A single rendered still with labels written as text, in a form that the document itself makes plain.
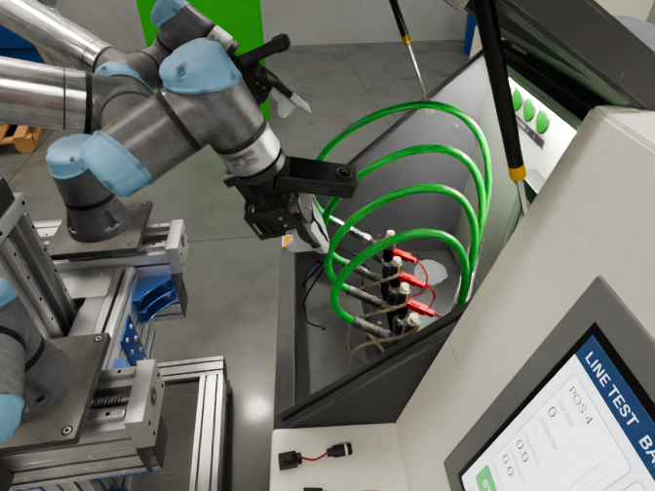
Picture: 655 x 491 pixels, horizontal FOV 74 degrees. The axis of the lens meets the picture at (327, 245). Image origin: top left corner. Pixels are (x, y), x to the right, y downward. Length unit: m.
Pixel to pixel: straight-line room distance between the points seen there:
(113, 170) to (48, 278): 0.67
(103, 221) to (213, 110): 0.76
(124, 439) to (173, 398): 0.94
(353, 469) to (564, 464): 0.40
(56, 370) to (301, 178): 0.55
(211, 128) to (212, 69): 0.06
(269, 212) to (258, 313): 1.78
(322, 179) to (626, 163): 0.33
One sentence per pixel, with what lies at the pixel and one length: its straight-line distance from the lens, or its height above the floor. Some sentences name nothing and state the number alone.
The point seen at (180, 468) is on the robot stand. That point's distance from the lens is 1.72.
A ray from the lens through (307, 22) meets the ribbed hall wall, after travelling 7.38.
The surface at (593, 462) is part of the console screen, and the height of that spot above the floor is 1.34.
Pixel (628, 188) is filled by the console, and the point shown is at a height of 1.51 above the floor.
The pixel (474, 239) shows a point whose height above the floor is 1.24.
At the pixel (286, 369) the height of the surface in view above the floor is 0.95.
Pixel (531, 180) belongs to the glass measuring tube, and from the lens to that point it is 0.93.
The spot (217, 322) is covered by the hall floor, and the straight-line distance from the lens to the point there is 2.35.
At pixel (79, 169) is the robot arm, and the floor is 1.23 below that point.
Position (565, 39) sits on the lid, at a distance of 0.46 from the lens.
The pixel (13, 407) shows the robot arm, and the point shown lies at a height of 1.21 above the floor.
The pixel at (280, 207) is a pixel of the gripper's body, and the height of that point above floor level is 1.38.
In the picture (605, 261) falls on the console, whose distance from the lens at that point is 0.45.
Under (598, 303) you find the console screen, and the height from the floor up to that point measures 1.43.
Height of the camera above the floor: 1.70
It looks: 38 degrees down
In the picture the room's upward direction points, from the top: straight up
